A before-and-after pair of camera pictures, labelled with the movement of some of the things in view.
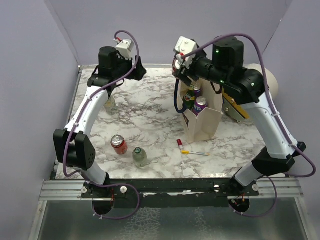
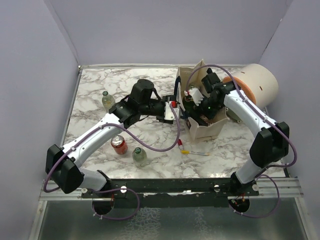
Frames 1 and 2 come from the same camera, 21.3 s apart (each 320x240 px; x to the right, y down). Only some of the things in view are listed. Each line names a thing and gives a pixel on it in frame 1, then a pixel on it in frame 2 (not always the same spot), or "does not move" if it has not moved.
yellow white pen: (185, 152) does not move
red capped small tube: (180, 144) does not move
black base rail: (168, 193) does not move
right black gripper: (184, 74) -> (209, 115)
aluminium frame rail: (53, 190) does not move
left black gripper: (138, 72) -> (166, 98)
